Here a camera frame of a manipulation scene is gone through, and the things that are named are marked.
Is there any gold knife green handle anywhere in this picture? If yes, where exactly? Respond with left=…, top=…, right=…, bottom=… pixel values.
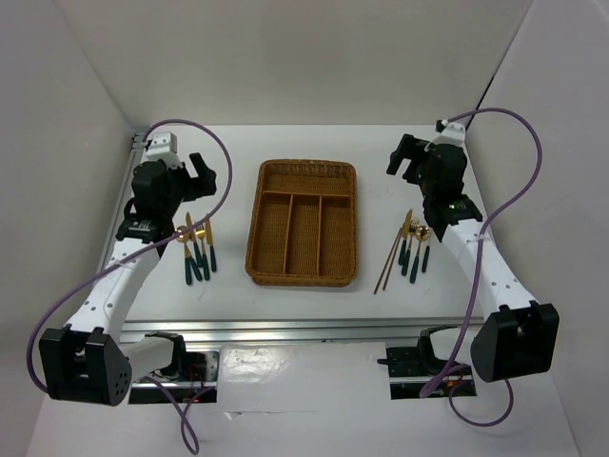
left=399, top=209, right=412, bottom=266
left=186, top=211, right=203, bottom=271

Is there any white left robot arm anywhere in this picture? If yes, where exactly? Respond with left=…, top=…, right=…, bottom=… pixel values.
left=39, top=152, right=217, bottom=406

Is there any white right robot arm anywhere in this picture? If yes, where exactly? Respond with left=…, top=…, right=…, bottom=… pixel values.
left=386, top=134, right=560, bottom=383

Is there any brown wicker cutlery tray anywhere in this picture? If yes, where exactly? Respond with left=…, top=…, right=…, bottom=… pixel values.
left=245, top=159, right=359, bottom=288

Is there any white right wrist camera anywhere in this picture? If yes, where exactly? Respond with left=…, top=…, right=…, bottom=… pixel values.
left=432, top=119, right=466, bottom=147

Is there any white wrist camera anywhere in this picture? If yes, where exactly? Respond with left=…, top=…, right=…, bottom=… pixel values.
left=145, top=131, right=184, bottom=170
left=432, top=119, right=466, bottom=147

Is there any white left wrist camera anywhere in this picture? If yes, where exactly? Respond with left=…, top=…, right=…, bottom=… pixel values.
left=145, top=131, right=184, bottom=170

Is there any aluminium frame rail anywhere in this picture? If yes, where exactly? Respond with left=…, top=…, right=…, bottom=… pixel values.
left=115, top=126, right=470, bottom=343

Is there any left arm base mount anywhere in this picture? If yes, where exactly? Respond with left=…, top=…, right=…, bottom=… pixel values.
left=128, top=350, right=220, bottom=405

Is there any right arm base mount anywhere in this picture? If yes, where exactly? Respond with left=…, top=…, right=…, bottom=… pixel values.
left=377, top=335, right=477, bottom=400

